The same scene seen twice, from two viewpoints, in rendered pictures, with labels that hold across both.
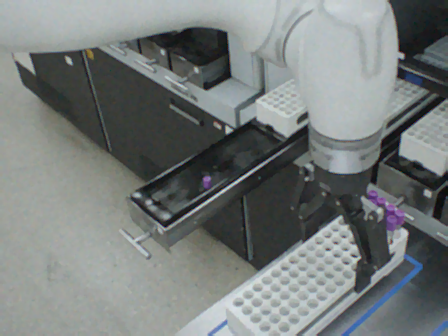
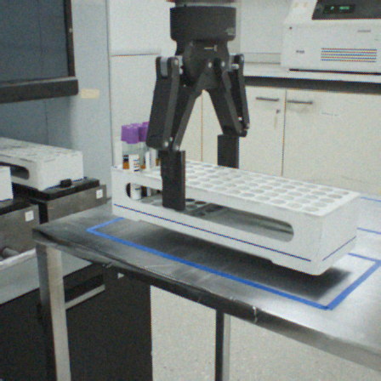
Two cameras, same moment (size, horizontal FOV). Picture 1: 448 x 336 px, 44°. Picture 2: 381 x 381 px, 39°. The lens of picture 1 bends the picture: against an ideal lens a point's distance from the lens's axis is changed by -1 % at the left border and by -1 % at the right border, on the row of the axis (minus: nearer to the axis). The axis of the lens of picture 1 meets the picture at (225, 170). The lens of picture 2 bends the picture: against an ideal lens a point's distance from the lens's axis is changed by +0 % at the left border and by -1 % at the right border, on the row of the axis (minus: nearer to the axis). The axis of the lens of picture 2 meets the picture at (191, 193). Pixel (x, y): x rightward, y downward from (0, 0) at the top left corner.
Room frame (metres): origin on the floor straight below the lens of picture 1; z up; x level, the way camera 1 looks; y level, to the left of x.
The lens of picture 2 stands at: (0.72, 0.45, 1.07)
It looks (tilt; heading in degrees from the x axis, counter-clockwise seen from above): 16 degrees down; 254
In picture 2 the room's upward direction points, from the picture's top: straight up
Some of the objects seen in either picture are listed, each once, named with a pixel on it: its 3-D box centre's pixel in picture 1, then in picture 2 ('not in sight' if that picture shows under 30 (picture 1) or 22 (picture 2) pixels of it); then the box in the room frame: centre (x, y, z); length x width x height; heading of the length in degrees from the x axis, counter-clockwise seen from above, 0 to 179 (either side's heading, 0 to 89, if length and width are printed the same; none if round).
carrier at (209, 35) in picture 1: (206, 33); not in sight; (1.41, 0.01, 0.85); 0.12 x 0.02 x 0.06; 38
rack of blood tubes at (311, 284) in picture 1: (320, 279); (224, 204); (0.52, -0.13, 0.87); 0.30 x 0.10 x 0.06; 126
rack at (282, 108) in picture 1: (315, 93); not in sight; (1.08, -0.23, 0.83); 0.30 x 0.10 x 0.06; 128
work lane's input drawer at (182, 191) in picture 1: (261, 147); not in sight; (0.97, -0.09, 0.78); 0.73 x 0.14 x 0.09; 128
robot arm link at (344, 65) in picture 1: (344, 57); not in sight; (0.56, -0.15, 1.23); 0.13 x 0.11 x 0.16; 12
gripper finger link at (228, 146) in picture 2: (364, 272); (228, 162); (0.50, -0.18, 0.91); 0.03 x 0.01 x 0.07; 125
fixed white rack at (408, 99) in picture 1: (398, 97); not in sight; (1.03, -0.41, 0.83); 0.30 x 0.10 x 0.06; 128
